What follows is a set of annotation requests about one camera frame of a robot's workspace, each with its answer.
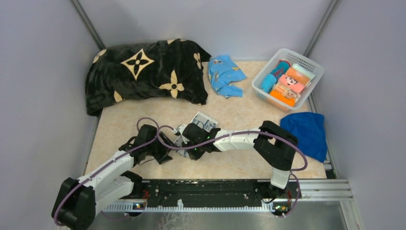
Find pink panda rolled towel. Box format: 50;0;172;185
278;74;305;93

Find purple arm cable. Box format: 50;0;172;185
53;117;161;227
157;125;308;219

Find light blue patterned cloth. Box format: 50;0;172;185
208;55;247;99

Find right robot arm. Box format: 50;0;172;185
178;121;298;197

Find white blue printed towel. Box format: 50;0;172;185
175;112;218;147

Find dark blue towel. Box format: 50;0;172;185
280;112;327;163

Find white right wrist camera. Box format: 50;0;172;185
173;124;189;144

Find striped rolled towel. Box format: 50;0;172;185
271;60;291;81

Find bright blue terry towel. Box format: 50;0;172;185
260;73;277;93

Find orange bear rolled towel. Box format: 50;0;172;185
269;83;301;106

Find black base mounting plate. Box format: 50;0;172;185
125;179;302;208

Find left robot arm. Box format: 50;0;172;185
51;125;175;230

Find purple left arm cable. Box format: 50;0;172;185
53;117;161;227

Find white plastic basket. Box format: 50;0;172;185
251;48;325;112

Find mint green rolled towel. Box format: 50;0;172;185
292;63;316;80

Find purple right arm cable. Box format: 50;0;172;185
157;125;308;219

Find black blanket with beige flowers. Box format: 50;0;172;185
85;38;211;116

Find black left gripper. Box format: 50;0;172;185
146;131;180;164

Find aluminium frame rail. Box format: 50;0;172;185
65;179;353;214

